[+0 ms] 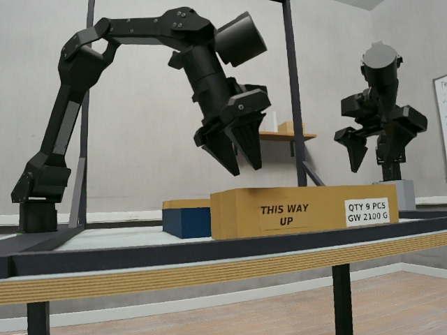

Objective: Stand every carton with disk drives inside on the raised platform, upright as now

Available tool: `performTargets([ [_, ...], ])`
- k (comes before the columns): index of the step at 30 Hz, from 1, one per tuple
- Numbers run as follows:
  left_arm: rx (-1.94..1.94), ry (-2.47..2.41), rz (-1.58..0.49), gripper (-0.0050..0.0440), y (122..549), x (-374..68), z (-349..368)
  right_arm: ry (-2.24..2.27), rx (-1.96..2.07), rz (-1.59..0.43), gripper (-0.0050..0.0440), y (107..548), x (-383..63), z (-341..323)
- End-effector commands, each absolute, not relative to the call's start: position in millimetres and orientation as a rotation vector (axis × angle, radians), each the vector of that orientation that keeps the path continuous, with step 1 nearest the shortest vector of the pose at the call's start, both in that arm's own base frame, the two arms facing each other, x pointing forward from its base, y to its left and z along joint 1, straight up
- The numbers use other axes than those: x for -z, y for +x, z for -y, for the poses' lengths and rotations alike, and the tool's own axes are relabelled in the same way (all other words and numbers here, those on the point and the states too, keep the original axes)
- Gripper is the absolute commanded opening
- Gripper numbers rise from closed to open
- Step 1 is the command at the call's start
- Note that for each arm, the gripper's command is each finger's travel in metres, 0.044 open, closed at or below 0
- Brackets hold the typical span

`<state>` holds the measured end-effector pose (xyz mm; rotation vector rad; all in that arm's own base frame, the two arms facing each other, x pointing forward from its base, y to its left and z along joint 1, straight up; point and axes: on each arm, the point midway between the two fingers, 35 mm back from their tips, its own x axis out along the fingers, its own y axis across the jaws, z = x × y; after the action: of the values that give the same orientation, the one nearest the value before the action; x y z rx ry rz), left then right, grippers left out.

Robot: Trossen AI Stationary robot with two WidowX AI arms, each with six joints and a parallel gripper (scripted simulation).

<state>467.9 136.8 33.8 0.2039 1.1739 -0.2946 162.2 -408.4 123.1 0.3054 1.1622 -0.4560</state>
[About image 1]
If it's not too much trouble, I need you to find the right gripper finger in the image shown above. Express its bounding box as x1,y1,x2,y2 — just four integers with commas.
201,136,240,177
223,112,266,170

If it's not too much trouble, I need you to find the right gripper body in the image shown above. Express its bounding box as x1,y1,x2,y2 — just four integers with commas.
191,73,272,147

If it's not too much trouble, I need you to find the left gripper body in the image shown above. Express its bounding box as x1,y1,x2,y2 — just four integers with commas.
334,92,428,146

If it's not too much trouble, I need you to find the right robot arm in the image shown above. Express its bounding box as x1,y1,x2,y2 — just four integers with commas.
11,6,268,234

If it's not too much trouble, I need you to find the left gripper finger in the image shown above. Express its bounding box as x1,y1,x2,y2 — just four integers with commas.
383,121,417,168
339,137,368,173

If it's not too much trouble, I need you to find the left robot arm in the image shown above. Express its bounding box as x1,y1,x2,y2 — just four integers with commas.
341,41,406,181

